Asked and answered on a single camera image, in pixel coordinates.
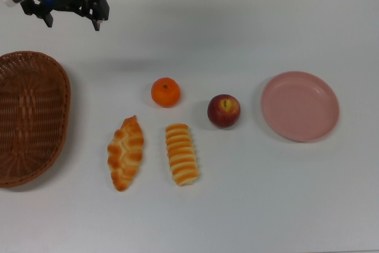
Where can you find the toy orange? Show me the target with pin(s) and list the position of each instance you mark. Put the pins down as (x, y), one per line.
(165, 93)

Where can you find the braided leaf-shaped toy bread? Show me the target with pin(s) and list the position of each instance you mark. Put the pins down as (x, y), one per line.
(125, 155)

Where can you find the ribbed toy bread roll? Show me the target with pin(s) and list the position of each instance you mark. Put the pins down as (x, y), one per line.
(182, 155)

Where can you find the red toy apple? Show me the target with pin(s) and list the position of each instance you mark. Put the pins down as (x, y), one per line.
(223, 112)

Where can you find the brown woven basket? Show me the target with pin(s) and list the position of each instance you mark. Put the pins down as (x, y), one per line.
(35, 116)

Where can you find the pink plate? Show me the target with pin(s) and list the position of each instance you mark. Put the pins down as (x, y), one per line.
(299, 106)

